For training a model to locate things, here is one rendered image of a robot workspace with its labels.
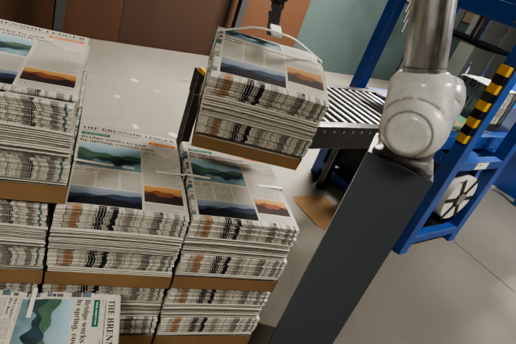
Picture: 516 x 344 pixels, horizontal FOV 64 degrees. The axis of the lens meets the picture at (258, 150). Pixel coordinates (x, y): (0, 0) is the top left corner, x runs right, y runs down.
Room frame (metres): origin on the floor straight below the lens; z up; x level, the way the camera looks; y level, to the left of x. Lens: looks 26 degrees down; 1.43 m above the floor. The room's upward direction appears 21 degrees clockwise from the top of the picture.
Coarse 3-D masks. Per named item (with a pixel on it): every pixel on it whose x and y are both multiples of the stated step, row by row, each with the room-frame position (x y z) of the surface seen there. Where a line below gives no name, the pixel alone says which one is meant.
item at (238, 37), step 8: (224, 32) 1.07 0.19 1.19; (232, 32) 1.09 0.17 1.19; (240, 40) 1.04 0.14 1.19; (248, 40) 1.07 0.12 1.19; (256, 40) 1.10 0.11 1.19; (264, 48) 1.05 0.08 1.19; (272, 48) 1.07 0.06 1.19; (280, 48) 1.11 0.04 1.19; (288, 48) 1.14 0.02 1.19; (288, 56) 1.06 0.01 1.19; (296, 56) 1.09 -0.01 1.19; (304, 56) 1.12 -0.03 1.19; (312, 56) 1.15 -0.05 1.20; (320, 64) 1.09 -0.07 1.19
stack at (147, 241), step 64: (128, 192) 0.78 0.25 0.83; (192, 192) 0.87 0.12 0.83; (256, 192) 0.98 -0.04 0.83; (0, 256) 0.61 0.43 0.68; (64, 256) 0.66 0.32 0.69; (128, 256) 0.71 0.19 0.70; (192, 256) 0.78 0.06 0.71; (256, 256) 0.85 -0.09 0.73; (128, 320) 0.73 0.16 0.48; (192, 320) 0.80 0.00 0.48; (256, 320) 0.88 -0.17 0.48
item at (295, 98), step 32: (224, 64) 0.91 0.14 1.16; (256, 64) 0.96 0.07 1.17; (288, 64) 1.02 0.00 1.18; (224, 96) 0.88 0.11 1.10; (256, 96) 0.89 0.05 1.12; (288, 96) 0.90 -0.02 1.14; (320, 96) 0.94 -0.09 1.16; (224, 128) 0.90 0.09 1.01; (256, 128) 0.91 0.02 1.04; (288, 128) 0.92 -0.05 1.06
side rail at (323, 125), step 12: (324, 132) 1.76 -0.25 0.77; (336, 132) 1.82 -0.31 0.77; (348, 132) 1.88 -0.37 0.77; (360, 132) 1.93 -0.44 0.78; (372, 132) 2.00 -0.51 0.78; (312, 144) 1.74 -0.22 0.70; (324, 144) 1.79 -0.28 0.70; (336, 144) 1.85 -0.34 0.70; (348, 144) 1.90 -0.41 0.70; (360, 144) 1.97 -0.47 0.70
